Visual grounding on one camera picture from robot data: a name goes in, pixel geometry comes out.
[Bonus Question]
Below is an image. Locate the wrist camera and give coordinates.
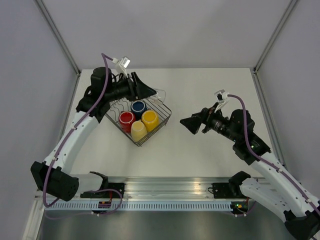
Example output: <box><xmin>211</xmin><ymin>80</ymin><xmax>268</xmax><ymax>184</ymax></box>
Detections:
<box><xmin>112</xmin><ymin>56</ymin><xmax>131</xmax><ymax>76</ymax></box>
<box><xmin>214</xmin><ymin>89</ymin><xmax>230</xmax><ymax>112</ymax></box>

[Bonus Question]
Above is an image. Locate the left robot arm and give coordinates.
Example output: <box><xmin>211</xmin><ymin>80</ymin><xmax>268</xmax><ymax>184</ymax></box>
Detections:
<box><xmin>30</xmin><ymin>67</ymin><xmax>157</xmax><ymax>207</ymax></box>

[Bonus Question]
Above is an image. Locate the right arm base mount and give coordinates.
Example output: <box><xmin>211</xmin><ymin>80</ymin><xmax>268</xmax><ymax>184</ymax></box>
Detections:
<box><xmin>207</xmin><ymin>182</ymin><xmax>244</xmax><ymax>199</ymax></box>

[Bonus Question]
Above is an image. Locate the wire dish rack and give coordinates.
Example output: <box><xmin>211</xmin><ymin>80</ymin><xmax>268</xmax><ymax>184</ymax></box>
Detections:
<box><xmin>105</xmin><ymin>97</ymin><xmax>172</xmax><ymax>147</ymax></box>

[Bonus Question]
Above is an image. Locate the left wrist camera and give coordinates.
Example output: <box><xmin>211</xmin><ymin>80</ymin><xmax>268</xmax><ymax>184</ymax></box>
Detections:
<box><xmin>112</xmin><ymin>56</ymin><xmax>131</xmax><ymax>76</ymax></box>

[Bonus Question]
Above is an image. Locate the left frame post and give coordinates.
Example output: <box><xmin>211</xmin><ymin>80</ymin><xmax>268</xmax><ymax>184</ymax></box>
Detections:
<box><xmin>34</xmin><ymin>0</ymin><xmax>81</xmax><ymax>76</ymax></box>

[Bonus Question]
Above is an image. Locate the pale yellow mug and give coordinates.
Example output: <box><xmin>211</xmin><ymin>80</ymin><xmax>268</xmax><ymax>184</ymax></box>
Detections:
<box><xmin>130</xmin><ymin>120</ymin><xmax>148</xmax><ymax>142</ymax></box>

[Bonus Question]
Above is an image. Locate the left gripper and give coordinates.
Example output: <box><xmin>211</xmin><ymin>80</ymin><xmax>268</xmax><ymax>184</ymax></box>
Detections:
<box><xmin>104</xmin><ymin>71</ymin><xmax>156</xmax><ymax>102</ymax></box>

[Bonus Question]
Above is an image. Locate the white slotted cable duct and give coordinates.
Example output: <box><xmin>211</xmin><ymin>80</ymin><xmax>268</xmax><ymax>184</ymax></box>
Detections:
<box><xmin>49</xmin><ymin>200</ymin><xmax>233</xmax><ymax>212</ymax></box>

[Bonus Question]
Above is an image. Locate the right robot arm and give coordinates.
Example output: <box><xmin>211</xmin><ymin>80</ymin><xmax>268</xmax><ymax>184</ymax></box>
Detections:
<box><xmin>180</xmin><ymin>106</ymin><xmax>320</xmax><ymax>240</ymax></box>

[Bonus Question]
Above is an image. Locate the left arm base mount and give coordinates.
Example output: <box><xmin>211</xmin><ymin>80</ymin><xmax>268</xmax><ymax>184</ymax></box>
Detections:
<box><xmin>78</xmin><ymin>171</ymin><xmax>125</xmax><ymax>200</ymax></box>

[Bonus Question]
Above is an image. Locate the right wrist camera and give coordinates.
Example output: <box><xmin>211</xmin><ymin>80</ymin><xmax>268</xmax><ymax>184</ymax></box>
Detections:
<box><xmin>214</xmin><ymin>89</ymin><xmax>230</xmax><ymax>112</ymax></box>

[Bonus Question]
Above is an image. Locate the clear glass cup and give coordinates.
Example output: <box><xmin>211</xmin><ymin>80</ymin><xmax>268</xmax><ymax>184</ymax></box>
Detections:
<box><xmin>148</xmin><ymin>88</ymin><xmax>167</xmax><ymax>105</ymax></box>

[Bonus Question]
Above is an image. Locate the frame post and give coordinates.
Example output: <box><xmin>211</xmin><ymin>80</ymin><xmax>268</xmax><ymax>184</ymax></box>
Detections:
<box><xmin>252</xmin><ymin>0</ymin><xmax>300</xmax><ymax>75</ymax></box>
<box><xmin>34</xmin><ymin>0</ymin><xmax>81</xmax><ymax>76</ymax></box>

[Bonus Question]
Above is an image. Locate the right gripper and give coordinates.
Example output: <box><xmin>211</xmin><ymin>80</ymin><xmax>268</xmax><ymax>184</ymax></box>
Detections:
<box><xmin>180</xmin><ymin>101</ymin><xmax>240</xmax><ymax>143</ymax></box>

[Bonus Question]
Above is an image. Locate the right frame post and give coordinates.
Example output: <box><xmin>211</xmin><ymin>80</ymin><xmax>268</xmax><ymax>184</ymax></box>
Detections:
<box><xmin>252</xmin><ymin>0</ymin><xmax>300</xmax><ymax>75</ymax></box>

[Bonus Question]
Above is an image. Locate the red mug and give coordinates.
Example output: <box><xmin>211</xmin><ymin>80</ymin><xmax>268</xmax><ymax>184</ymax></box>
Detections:
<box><xmin>118</xmin><ymin>111</ymin><xmax>136</xmax><ymax>133</ymax></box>

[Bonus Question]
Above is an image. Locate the blue mug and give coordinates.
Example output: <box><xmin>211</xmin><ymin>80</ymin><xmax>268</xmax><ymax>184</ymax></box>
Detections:
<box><xmin>130</xmin><ymin>100</ymin><xmax>148</xmax><ymax>120</ymax></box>

